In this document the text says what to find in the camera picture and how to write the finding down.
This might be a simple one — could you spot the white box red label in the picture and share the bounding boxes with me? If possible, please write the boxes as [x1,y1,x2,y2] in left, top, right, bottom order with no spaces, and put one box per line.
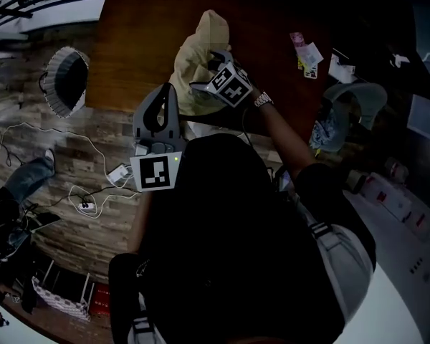
[358,172,430,236]

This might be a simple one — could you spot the white power adapter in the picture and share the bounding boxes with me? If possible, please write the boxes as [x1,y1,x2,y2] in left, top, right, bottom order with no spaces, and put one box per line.
[106,163,134,188]

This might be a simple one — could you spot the white table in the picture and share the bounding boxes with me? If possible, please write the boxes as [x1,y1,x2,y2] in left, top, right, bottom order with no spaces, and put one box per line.
[338,191,430,344]

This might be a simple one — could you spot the person's left forearm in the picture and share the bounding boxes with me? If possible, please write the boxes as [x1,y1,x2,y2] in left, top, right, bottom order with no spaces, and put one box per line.
[130,191,155,254]

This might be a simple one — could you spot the silver wristwatch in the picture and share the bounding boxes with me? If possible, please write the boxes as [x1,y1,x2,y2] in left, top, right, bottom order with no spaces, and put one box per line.
[253,90,274,109]

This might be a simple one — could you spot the brown wooden table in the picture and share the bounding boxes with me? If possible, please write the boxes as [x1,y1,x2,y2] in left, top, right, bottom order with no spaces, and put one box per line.
[84,0,334,146]

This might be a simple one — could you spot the white card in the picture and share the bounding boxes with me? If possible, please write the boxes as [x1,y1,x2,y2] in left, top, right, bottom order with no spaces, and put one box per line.
[295,41,323,66]

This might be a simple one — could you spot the person's black shirt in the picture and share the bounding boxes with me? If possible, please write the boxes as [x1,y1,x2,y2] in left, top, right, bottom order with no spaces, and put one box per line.
[107,133,377,344]

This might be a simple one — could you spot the grey backpack strap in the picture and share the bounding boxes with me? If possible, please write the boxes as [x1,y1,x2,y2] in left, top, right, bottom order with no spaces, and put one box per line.
[127,292,166,344]
[297,195,376,322]

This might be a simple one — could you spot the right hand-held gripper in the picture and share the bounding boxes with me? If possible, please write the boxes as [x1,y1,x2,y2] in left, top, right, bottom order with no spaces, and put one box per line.
[189,49,254,107]

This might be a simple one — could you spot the checkered storage box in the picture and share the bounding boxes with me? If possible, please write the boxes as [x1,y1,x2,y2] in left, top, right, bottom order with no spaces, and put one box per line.
[31,276,92,323]

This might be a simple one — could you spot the black cable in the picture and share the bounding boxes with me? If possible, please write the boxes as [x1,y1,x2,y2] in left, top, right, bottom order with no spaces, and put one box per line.
[19,186,110,211]

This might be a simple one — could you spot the cream clothes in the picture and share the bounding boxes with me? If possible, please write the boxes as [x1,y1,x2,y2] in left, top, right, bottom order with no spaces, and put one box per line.
[171,9,234,116]

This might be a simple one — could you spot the white ribbed basket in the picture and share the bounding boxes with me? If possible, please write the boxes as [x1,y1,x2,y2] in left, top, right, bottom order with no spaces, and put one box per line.
[39,46,90,118]

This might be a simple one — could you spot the person's right forearm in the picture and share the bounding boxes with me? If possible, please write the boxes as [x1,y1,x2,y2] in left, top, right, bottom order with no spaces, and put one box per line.
[261,100,318,178]

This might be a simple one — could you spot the white cable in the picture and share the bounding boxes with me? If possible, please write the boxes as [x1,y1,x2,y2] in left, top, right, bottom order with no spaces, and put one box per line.
[0,122,108,171]
[67,184,140,220]

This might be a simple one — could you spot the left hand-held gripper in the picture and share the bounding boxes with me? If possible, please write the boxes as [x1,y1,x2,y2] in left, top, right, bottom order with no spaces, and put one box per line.
[129,83,186,192]

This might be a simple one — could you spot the grey chair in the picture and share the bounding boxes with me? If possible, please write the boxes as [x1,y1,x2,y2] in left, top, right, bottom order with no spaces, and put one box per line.
[318,82,388,153]

